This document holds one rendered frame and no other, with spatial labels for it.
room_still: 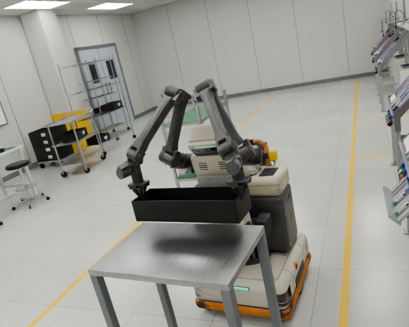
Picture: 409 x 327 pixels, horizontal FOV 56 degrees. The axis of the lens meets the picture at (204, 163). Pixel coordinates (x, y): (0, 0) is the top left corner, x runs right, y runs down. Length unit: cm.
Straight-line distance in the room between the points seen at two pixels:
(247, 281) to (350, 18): 925
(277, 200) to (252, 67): 920
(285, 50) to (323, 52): 101
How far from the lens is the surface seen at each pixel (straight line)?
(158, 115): 196
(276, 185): 235
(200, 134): 207
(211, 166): 214
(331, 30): 1101
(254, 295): 239
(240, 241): 174
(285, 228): 248
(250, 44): 1136
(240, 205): 174
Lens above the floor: 164
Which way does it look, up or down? 17 degrees down
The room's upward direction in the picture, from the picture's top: 13 degrees counter-clockwise
